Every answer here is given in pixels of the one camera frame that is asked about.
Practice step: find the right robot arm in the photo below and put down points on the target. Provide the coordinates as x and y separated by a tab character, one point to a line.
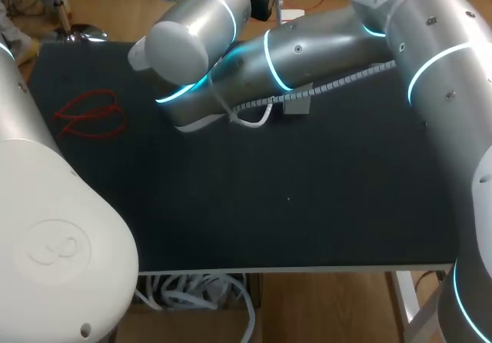
326	50

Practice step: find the white block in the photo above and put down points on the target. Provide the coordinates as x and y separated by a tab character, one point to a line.
294	14

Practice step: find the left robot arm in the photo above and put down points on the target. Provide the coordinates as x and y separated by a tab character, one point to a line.
57	224

